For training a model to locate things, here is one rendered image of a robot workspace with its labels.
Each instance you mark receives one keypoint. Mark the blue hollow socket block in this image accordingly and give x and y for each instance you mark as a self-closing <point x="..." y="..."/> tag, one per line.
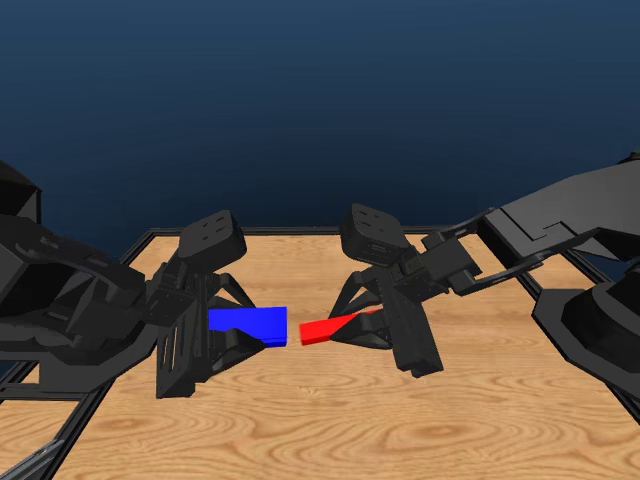
<point x="260" y="320"/>

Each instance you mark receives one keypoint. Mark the thin red peg bar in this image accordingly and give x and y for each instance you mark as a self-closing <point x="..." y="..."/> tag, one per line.
<point x="320" y="330"/>

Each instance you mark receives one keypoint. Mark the silver aluminium rail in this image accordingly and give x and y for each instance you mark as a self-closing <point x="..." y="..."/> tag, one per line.
<point x="42" y="455"/>

